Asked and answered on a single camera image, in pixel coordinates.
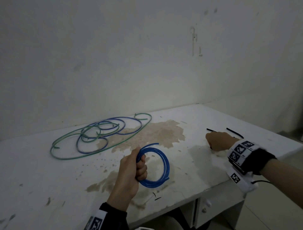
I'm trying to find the person's left hand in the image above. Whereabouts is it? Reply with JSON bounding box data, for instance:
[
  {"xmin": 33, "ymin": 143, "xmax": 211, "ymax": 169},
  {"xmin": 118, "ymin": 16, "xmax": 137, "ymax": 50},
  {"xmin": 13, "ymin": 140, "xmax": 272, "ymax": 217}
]
[{"xmin": 106, "ymin": 147, "xmax": 148, "ymax": 212}]

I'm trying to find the person's right hand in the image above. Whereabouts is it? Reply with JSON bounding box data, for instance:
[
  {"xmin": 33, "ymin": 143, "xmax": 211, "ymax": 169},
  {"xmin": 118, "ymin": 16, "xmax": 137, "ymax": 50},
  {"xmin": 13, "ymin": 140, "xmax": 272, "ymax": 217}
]
[{"xmin": 205, "ymin": 131, "xmax": 240, "ymax": 152}]

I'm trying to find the solid blue tube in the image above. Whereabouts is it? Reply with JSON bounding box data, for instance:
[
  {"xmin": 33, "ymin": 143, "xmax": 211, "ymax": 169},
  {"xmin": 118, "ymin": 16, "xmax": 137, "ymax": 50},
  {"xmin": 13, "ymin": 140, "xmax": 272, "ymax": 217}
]
[{"xmin": 135, "ymin": 143, "xmax": 170, "ymax": 189}]

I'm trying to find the clear blue striped tube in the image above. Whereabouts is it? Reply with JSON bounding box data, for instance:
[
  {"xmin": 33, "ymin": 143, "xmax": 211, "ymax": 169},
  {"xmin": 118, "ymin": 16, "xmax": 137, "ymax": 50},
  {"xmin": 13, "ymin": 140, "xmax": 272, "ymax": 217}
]
[{"xmin": 76, "ymin": 116, "xmax": 143, "ymax": 154}]

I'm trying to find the clear green striped tube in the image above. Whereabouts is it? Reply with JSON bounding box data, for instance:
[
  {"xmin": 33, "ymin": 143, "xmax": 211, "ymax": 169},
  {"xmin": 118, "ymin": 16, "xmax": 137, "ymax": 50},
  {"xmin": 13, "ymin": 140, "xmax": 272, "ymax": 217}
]
[{"xmin": 50, "ymin": 113, "xmax": 152, "ymax": 161}]

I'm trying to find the person's right forearm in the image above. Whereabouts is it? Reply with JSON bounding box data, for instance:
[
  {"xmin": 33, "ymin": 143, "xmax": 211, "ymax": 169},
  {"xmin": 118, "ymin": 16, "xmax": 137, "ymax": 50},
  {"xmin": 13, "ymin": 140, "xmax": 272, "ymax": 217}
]
[{"xmin": 259, "ymin": 158, "xmax": 303, "ymax": 210}]

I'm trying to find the white wrist camera with marker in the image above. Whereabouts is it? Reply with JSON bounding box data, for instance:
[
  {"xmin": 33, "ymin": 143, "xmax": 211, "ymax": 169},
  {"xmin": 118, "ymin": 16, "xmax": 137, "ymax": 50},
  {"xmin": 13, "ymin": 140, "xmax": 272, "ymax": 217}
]
[{"xmin": 223, "ymin": 163, "xmax": 258, "ymax": 194}]

